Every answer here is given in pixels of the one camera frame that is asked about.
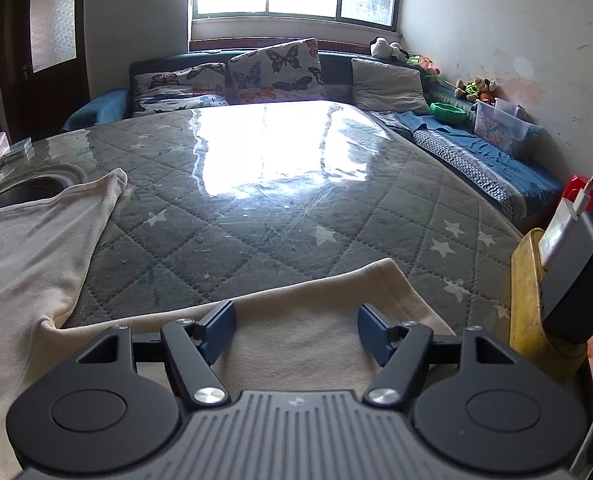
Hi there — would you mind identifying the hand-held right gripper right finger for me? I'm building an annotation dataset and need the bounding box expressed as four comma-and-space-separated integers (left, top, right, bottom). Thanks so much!
357, 304, 519, 407

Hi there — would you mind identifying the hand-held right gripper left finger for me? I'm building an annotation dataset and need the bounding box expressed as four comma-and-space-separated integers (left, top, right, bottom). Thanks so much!
76, 300, 238, 408

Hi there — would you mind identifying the cream shirt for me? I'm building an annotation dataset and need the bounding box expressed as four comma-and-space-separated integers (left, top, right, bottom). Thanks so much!
0, 167, 458, 480

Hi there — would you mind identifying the grey quilted star table cover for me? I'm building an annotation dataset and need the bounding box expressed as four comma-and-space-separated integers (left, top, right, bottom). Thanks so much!
0, 101, 524, 342

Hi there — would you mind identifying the yellow chair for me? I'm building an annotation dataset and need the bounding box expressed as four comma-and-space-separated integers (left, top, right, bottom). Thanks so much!
509, 227, 590, 387

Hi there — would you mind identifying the patterned sofa cover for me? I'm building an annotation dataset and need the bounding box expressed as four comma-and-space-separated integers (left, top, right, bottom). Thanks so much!
370, 110, 523, 222

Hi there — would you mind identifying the grey box device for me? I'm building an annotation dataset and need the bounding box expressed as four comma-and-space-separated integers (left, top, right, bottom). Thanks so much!
536, 195, 593, 344

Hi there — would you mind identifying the blue blanket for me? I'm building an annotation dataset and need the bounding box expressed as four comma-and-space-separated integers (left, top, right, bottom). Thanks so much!
393, 110, 565, 207

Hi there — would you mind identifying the green plastic bowl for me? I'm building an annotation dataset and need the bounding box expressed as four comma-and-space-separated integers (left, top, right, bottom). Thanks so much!
429, 102, 470, 125

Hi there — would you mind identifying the flat butterfly print pillow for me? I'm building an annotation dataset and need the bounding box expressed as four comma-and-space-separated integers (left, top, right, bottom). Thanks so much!
132, 62, 230, 119

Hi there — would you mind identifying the clear plastic storage box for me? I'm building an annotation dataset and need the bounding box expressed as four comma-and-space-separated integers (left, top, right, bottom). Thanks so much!
473, 97, 545, 159

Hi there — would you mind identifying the beige cushion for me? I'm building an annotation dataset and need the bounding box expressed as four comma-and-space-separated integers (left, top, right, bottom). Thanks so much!
350, 58, 430, 115

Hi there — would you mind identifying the red object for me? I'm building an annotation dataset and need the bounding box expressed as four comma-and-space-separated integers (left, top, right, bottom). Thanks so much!
566, 175, 593, 211

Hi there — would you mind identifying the large butterfly print pillow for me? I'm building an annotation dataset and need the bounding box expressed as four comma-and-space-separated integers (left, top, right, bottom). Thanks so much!
226, 37, 327, 106

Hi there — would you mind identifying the brown bear plush toy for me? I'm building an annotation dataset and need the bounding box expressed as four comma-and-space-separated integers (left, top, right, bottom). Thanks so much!
453, 77, 497, 106

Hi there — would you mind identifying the teal sofa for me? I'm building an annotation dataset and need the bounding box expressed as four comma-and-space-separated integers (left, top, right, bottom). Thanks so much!
61, 37, 564, 222

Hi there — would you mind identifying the panda plush toy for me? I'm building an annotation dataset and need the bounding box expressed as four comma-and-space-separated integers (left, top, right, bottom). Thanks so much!
369, 36, 410, 65

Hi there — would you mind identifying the dark wooden door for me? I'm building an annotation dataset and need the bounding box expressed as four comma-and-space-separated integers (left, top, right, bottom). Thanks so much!
0, 0, 90, 144

